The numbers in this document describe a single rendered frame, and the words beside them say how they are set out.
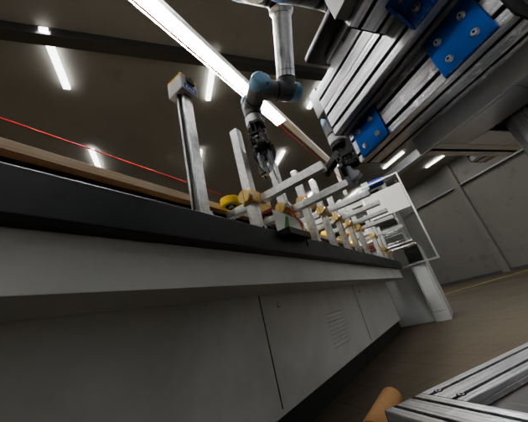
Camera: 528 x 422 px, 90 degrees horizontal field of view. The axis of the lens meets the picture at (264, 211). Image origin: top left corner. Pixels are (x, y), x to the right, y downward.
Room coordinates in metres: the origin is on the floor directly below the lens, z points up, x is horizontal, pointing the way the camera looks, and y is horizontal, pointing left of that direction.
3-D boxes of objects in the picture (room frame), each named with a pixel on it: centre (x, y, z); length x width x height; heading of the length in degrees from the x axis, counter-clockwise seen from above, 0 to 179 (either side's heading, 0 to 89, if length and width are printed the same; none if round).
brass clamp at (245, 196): (0.89, 0.02, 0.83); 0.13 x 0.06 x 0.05; 149
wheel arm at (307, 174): (0.87, -0.04, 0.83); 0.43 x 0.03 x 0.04; 59
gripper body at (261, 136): (0.84, -0.05, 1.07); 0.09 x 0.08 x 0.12; 169
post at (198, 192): (0.65, 0.17, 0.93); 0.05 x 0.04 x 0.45; 149
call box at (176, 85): (0.65, 0.17, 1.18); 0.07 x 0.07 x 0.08; 59
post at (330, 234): (1.52, -0.35, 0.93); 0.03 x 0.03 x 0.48; 59
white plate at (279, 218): (1.05, -0.10, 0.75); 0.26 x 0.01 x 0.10; 149
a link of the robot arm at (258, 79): (0.76, -0.11, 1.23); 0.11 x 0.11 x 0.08; 22
